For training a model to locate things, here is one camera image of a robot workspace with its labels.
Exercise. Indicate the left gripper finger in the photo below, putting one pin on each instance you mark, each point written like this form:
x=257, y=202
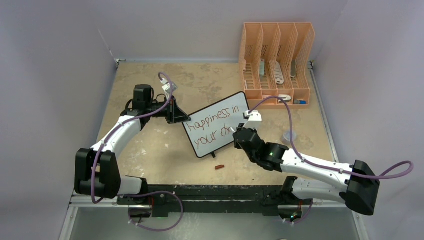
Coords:
x=181, y=119
x=177, y=112

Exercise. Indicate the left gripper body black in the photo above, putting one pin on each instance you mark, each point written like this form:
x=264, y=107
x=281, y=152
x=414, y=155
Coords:
x=169, y=112

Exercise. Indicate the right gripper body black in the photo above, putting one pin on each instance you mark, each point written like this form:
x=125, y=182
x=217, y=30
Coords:
x=237, y=145

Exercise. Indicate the small black-framed whiteboard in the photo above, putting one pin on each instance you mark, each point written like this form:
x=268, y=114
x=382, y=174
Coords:
x=210, y=127

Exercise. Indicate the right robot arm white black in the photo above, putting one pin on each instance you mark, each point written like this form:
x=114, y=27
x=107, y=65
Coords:
x=354, y=185

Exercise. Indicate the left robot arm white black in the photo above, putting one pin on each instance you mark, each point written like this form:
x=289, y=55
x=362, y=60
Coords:
x=96, y=168

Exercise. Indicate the small clear plastic jar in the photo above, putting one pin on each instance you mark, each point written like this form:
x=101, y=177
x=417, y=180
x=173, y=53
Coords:
x=288, y=137

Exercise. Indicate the white perforated tool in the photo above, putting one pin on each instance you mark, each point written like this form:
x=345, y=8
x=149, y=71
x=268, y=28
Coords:
x=278, y=74

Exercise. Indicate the grey eraser in organizer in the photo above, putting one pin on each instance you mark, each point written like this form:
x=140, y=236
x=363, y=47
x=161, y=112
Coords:
x=261, y=69

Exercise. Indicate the dark grey flat tool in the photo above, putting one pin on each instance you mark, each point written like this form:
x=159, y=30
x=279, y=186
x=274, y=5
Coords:
x=293, y=69

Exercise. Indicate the peach plastic file organizer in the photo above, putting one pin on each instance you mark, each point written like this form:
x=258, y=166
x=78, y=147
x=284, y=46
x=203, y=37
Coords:
x=273, y=58

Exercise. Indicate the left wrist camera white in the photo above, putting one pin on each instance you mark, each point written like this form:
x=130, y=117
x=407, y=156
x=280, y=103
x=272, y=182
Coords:
x=167, y=87

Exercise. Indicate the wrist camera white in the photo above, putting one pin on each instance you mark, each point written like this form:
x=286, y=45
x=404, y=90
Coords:
x=167, y=87
x=253, y=119

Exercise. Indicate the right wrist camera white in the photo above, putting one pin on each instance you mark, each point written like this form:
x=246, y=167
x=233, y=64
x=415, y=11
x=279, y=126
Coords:
x=253, y=119

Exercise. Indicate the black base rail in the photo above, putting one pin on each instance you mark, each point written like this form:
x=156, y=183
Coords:
x=267, y=200

